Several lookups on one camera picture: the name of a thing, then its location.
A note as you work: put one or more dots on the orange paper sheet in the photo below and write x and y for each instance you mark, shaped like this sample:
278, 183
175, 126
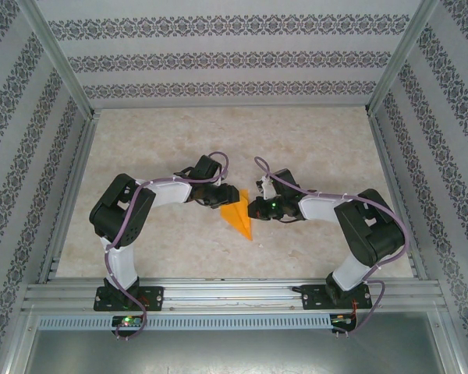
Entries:
238, 218

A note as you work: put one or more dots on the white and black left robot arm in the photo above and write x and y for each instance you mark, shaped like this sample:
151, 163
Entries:
117, 214

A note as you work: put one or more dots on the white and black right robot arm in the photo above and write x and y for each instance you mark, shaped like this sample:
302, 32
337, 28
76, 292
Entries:
370, 230

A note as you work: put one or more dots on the grey metal sheet tray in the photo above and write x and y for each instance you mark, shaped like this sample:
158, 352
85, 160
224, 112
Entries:
234, 350

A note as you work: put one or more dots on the right controller board with LEDs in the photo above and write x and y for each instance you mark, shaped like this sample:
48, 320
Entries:
341, 320

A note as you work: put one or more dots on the controller board with leds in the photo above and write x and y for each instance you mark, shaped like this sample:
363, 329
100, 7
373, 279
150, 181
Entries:
341, 320
126, 321

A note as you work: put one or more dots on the left controller board with LEDs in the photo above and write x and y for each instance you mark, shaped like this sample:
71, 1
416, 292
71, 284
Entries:
126, 321

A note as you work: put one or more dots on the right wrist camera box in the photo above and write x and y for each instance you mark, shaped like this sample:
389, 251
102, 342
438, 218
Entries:
265, 186

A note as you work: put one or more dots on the aluminium mounting rail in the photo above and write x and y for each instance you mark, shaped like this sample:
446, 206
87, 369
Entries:
234, 292

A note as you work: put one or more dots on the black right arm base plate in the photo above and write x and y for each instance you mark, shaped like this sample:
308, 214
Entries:
316, 298

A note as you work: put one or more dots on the aluminium table side rail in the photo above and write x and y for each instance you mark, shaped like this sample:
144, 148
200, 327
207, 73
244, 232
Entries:
391, 175
77, 175

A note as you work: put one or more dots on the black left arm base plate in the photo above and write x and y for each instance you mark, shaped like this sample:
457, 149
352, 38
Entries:
152, 298

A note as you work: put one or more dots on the aluminium frame post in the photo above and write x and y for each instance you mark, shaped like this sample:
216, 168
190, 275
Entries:
398, 66
64, 66

